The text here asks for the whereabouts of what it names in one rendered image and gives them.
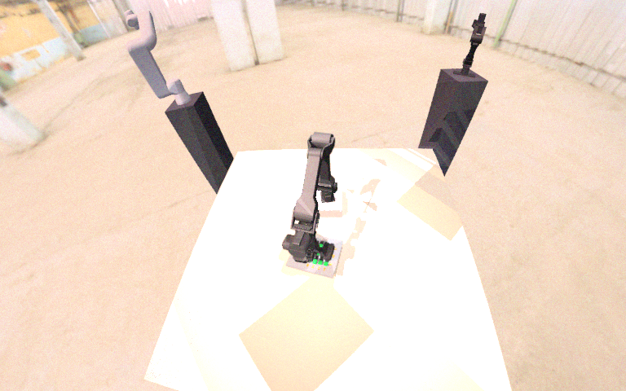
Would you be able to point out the white switch panel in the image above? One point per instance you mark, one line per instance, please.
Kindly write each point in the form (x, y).
(319, 266)

